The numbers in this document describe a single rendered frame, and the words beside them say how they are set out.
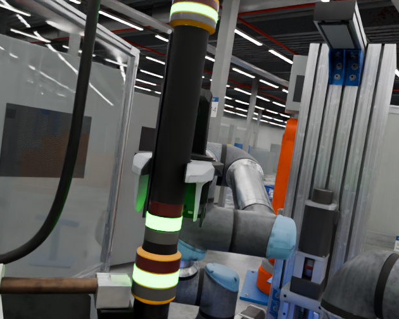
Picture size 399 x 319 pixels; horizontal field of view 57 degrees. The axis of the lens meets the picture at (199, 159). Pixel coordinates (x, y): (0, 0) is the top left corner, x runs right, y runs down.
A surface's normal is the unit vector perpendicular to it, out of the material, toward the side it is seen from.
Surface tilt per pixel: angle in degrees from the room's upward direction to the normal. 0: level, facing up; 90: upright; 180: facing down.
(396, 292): 77
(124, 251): 90
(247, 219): 39
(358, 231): 90
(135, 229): 90
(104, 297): 90
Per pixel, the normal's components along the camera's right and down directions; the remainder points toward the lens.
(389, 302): -0.73, 0.06
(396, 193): -0.25, 0.01
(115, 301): 0.33, 0.10
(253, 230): 0.05, -0.32
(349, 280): -0.82, -0.33
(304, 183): -0.48, -0.03
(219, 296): 0.00, 0.05
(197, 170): 0.64, -0.63
